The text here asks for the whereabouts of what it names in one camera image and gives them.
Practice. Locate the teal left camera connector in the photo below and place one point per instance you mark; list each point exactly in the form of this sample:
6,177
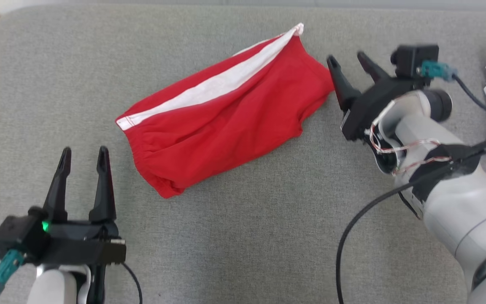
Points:
6,268

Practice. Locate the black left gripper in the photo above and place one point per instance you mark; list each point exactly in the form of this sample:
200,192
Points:
82,249

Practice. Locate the red Bulls 23 shorts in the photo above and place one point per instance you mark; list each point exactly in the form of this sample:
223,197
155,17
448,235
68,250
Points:
226,126

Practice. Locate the teal right camera connector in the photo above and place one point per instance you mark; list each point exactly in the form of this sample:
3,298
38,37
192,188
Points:
437,71

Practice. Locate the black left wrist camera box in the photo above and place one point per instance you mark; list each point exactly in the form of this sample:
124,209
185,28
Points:
15,236

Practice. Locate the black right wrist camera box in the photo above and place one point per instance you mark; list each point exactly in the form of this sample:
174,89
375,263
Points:
416,59

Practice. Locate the teal camera connector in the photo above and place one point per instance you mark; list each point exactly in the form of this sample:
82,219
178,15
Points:
437,71
6,268

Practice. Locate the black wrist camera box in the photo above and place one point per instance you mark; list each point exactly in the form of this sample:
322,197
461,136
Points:
416,59
15,236

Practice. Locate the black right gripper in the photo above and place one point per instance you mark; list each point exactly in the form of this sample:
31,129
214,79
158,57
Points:
373,105

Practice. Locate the grey fabric sofa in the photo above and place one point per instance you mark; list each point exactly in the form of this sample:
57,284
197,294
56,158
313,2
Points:
247,253

